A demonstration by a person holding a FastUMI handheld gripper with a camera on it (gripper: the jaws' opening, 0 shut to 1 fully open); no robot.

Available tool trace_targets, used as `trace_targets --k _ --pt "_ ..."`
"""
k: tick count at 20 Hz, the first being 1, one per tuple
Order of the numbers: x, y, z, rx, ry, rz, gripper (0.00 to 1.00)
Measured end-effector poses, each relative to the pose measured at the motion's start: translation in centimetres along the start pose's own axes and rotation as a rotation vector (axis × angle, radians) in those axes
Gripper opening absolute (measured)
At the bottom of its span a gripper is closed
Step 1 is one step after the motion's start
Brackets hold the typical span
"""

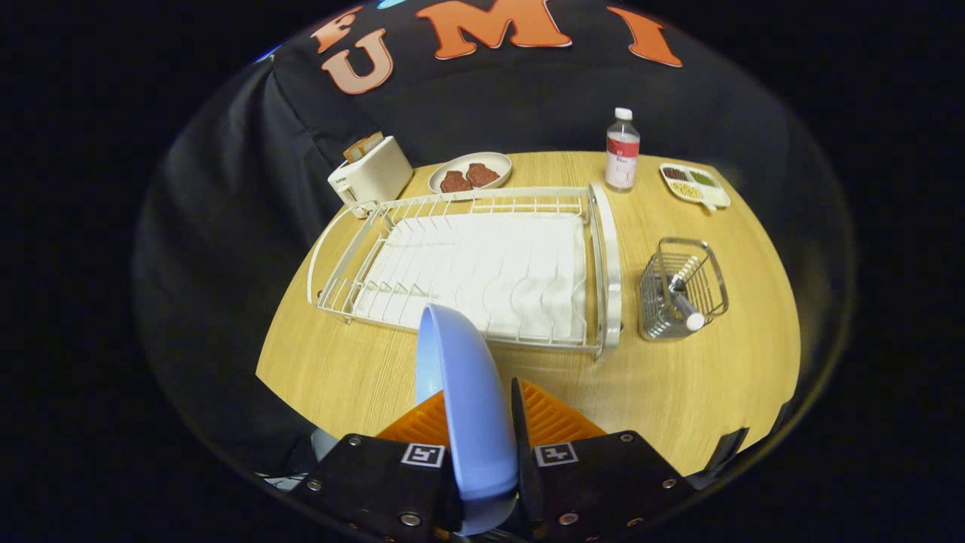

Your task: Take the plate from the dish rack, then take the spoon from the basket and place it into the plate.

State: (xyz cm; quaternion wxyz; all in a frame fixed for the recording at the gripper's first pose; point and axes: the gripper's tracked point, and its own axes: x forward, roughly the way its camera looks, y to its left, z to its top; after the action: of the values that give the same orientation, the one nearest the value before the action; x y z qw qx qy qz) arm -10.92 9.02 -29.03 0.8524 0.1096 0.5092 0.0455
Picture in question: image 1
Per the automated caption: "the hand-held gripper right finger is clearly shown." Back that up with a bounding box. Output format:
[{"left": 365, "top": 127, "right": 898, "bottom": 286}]
[{"left": 510, "top": 377, "right": 696, "bottom": 543}]

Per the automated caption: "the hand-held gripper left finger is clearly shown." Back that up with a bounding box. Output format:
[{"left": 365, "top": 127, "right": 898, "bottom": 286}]
[{"left": 290, "top": 388, "right": 462, "bottom": 543}]

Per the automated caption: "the blue plate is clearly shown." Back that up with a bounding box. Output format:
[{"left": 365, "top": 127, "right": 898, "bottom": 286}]
[{"left": 415, "top": 303, "right": 521, "bottom": 536}]

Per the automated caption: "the silver wire basket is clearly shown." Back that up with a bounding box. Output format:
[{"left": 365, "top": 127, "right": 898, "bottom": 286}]
[{"left": 639, "top": 238, "right": 730, "bottom": 342}]

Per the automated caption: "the white wire dish rack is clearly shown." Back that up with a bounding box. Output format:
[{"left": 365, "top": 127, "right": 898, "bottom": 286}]
[{"left": 306, "top": 181, "right": 623, "bottom": 361}]

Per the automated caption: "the white-handled metal spoon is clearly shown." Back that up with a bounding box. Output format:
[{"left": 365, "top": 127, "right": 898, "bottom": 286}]
[{"left": 663, "top": 255, "right": 706, "bottom": 333}]

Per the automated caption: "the beige round dish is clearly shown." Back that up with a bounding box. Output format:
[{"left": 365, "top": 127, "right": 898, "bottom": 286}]
[{"left": 428, "top": 152, "right": 513, "bottom": 195}]

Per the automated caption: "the white sectioned bean dish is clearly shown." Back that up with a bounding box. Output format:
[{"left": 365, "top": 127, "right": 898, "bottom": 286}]
[{"left": 660, "top": 163, "right": 731, "bottom": 212}]

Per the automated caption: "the white toaster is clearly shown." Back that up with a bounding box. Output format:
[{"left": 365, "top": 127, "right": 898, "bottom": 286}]
[{"left": 327, "top": 136, "right": 414, "bottom": 219}]

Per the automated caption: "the clear bottle with red label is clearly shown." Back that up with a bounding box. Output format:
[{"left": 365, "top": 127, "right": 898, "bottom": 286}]
[{"left": 605, "top": 107, "right": 641, "bottom": 192}]

